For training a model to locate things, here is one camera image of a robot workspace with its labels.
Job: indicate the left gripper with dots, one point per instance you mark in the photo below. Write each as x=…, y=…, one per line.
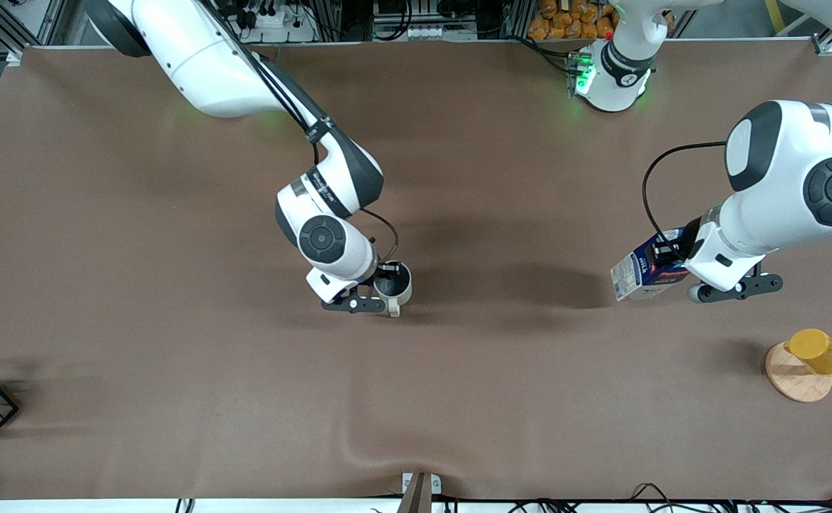
x=679, y=251

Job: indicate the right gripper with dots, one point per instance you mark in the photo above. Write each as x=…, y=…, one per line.
x=386, y=269

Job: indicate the cream mug with grey inside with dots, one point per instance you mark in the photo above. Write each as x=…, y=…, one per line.
x=396, y=288

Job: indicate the blue milk carton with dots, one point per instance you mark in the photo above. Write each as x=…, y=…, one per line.
x=633, y=274

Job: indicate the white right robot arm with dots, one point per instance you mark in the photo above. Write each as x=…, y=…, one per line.
x=224, y=71

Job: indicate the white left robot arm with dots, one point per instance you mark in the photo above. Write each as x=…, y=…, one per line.
x=786, y=178

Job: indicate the yellow cup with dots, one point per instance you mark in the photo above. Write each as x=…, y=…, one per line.
x=818, y=353

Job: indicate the brown table cloth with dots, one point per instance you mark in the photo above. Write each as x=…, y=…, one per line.
x=416, y=392

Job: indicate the wooden mug stand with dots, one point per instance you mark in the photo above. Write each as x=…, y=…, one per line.
x=793, y=385

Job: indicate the white connector block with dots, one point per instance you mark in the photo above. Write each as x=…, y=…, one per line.
x=439, y=32

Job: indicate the bag of orange buns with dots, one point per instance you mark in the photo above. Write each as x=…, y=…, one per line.
x=565, y=21

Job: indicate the white power strip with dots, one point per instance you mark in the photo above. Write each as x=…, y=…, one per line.
x=281, y=21

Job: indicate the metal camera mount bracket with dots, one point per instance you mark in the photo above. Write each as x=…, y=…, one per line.
x=418, y=491

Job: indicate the aluminium frame profile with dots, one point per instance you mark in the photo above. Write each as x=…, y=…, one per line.
x=825, y=43
x=10, y=28

